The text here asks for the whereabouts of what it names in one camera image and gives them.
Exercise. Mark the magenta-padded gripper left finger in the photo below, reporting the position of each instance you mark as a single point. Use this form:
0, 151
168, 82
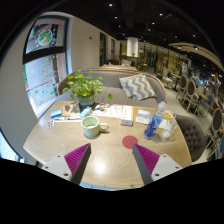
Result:
59, 165

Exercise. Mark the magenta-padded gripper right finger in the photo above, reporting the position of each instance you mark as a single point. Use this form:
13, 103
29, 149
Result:
165, 165

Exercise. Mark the clear blue-labelled drink bottle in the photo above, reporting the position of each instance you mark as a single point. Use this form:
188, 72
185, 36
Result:
151, 126

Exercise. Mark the clear plastic cup with straw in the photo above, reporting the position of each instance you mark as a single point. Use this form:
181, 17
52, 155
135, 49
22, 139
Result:
169, 129

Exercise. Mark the grey tufted chair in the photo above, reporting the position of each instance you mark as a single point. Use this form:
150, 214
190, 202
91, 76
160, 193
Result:
191, 135

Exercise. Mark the white paper napkin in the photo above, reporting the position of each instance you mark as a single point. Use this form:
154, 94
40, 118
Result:
164, 124

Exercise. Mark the flat round red coaster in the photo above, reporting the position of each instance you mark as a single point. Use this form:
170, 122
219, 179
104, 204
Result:
129, 142

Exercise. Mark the light green ceramic mug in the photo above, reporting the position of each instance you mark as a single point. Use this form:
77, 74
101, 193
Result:
90, 128

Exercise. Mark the blue and white card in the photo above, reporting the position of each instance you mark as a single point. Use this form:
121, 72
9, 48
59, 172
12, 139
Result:
56, 113

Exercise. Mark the blue and white leaflet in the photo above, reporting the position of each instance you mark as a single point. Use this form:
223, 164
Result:
144, 113

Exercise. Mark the brown card stand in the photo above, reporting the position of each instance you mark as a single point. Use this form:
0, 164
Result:
71, 109

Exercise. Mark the small light blue box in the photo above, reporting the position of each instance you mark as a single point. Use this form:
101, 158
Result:
85, 112

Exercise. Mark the white printed leaflet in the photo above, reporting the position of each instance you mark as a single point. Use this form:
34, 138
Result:
108, 111

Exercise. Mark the group of dining chairs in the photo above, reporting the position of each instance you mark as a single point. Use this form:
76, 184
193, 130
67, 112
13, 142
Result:
191, 90

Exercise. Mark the green potted plant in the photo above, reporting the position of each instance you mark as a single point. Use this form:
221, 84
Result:
85, 88

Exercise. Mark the grey white chevron pillow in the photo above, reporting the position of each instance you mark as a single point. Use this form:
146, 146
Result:
138, 87

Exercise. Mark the white round column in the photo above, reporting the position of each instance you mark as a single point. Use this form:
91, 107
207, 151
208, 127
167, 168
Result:
132, 46

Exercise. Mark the round print window poster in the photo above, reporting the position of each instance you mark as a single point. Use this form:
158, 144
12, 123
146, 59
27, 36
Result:
45, 36

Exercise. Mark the group of ceiling lights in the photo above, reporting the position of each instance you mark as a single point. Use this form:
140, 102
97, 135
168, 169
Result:
151, 23

